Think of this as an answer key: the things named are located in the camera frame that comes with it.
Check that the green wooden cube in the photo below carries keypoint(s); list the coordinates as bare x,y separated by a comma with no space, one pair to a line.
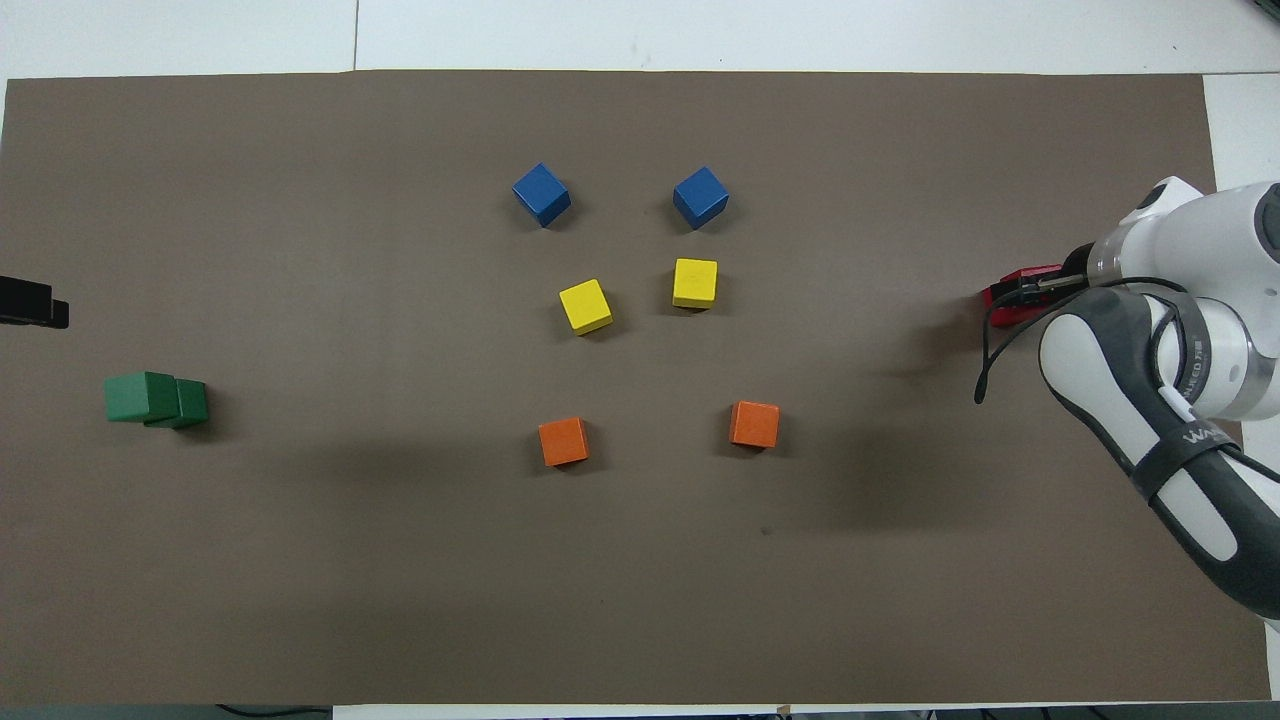
194,405
140,396

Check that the blue wooden cube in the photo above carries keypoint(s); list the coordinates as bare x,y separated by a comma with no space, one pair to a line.
541,194
700,197

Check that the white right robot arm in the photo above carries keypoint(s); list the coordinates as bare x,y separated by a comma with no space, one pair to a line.
1230,230

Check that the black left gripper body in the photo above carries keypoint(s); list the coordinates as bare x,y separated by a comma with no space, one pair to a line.
22,300

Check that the yellow wooden cube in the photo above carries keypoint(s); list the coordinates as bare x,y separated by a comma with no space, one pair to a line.
695,283
586,306

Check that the brown table mat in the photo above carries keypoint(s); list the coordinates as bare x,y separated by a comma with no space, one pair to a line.
400,560

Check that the orange wooden cube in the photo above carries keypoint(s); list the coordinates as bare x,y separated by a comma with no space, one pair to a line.
564,442
755,424

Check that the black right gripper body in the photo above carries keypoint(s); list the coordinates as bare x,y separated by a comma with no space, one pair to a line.
1075,268

